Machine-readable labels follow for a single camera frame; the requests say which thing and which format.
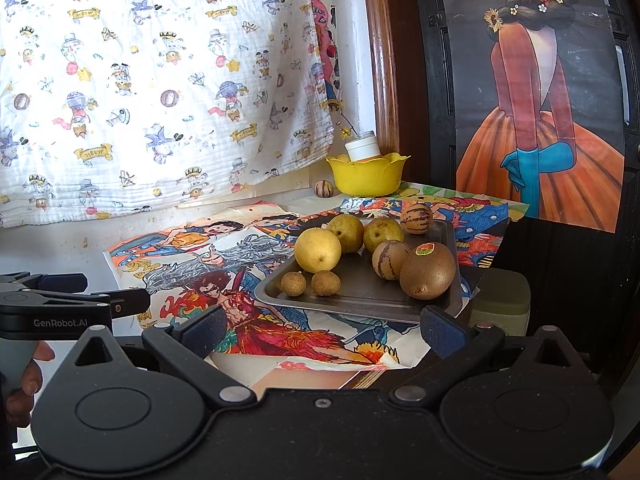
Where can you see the small striped pepino melon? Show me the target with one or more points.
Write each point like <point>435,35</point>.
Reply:
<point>322,188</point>

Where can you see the yellow pear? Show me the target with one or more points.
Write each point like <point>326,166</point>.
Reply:
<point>317,250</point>

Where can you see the olive-brown pear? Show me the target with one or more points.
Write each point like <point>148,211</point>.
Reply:
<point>382,232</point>

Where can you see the brown wooden door frame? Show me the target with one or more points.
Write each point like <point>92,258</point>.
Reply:
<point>385,60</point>

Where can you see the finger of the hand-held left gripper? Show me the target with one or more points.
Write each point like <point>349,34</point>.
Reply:
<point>130,302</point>
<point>60,282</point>

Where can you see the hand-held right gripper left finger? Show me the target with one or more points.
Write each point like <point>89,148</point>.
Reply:
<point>207,327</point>

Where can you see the person's left hand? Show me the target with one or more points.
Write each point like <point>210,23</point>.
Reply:
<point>25,400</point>

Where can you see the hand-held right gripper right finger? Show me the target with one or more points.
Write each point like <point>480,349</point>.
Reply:
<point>440,330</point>

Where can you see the white jar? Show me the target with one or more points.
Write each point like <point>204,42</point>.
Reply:
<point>361,147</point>

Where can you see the grey-haired anime poster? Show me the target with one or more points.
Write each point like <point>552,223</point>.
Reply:
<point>240,305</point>

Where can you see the wall poster orange dress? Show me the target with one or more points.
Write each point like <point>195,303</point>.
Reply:
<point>525,110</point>

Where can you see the brown longan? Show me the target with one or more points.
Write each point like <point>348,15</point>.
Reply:
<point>326,283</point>
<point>293,283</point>

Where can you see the yellow-green pear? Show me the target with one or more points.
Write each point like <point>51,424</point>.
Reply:
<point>347,230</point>

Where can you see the yellow flower-shaped bowl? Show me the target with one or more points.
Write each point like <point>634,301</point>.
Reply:
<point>367,180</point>

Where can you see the pink cartoon wall sticker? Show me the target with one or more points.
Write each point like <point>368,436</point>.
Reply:
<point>322,25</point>

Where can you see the brown kiwi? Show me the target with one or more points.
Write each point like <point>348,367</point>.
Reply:
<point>427,272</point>

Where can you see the yellow green cartoon poster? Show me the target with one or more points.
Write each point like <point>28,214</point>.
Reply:
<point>450,195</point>

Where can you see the cartoon boys poster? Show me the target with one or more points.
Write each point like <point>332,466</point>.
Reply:
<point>190,240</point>

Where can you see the dried flower twig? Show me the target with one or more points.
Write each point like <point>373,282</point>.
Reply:
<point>345,132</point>

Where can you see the grey metal tray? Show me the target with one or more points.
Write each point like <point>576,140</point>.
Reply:
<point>360,290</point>

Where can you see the black door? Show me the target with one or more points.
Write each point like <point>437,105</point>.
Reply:
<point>435,85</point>

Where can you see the green plastic box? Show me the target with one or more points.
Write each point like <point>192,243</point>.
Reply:
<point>500,300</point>

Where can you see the white cartoon printed blanket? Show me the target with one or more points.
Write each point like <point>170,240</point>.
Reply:
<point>150,85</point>

